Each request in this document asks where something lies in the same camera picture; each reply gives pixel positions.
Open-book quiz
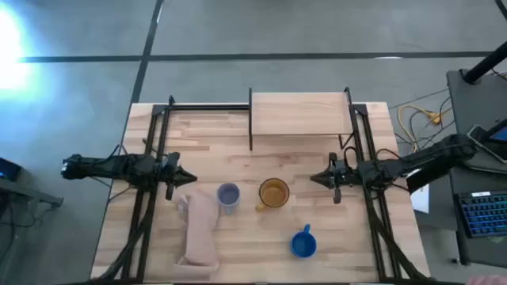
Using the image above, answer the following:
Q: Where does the black aluminium table frame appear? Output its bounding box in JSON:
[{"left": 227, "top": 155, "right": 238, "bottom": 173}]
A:
[{"left": 93, "top": 85, "right": 436, "bottom": 285}]

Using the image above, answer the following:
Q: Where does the dark grey side desk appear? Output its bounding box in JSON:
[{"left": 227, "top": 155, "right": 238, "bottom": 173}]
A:
[{"left": 446, "top": 69, "right": 507, "bottom": 267}]

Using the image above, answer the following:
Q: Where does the small blue mug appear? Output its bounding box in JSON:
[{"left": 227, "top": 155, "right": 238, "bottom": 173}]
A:
[{"left": 289, "top": 223, "right": 318, "bottom": 260}]

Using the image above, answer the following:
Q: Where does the wooden shelf with black legs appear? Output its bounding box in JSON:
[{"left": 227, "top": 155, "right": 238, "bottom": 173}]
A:
[{"left": 247, "top": 86, "right": 357, "bottom": 152}]

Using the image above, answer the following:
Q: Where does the tablet with blue screen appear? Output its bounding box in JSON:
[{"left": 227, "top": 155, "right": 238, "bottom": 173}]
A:
[{"left": 487, "top": 118, "right": 507, "bottom": 146}]

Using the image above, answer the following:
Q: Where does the white paper sheet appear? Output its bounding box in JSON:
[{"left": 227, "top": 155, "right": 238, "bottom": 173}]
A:
[{"left": 410, "top": 184, "right": 431, "bottom": 215}]

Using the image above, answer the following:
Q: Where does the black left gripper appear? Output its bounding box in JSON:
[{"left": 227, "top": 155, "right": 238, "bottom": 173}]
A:
[{"left": 156, "top": 151, "right": 198, "bottom": 201}]

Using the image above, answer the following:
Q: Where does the dark smartphone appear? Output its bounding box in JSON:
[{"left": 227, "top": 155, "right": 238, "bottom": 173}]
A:
[{"left": 466, "top": 124, "right": 507, "bottom": 164}]

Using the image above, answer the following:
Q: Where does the grey metal stand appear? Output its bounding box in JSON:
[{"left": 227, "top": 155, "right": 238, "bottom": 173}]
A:
[{"left": 0, "top": 177, "right": 65, "bottom": 211}]

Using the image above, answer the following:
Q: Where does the pink folded cloth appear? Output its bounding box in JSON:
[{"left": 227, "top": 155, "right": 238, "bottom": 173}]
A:
[{"left": 173, "top": 188, "right": 222, "bottom": 274}]

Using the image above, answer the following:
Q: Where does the yellow cable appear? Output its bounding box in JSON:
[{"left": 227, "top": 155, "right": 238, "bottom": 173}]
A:
[{"left": 397, "top": 103, "right": 444, "bottom": 154}]

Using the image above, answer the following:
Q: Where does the medium lavender mug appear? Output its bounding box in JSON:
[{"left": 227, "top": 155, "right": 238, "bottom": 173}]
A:
[{"left": 215, "top": 182, "right": 242, "bottom": 217}]

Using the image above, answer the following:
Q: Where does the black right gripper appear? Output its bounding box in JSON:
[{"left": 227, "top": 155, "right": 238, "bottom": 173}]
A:
[{"left": 309, "top": 151, "right": 360, "bottom": 205}]

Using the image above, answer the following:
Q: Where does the black round pole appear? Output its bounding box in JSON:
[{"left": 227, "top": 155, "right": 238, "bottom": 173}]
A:
[{"left": 462, "top": 39, "right": 507, "bottom": 85}]

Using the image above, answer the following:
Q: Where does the blue backlit keyboard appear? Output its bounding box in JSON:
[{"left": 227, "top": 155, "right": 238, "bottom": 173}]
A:
[{"left": 455, "top": 190, "right": 507, "bottom": 239}]

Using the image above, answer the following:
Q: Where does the dark laptop with blue light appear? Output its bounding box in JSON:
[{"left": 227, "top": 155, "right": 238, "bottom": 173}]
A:
[{"left": 0, "top": 157, "right": 24, "bottom": 184}]

